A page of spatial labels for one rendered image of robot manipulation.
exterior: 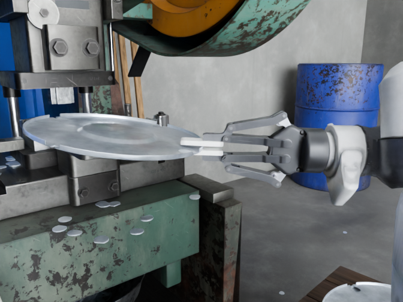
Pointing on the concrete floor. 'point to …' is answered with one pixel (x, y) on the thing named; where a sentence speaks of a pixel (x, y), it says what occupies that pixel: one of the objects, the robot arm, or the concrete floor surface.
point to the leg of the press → (207, 238)
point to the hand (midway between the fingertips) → (201, 146)
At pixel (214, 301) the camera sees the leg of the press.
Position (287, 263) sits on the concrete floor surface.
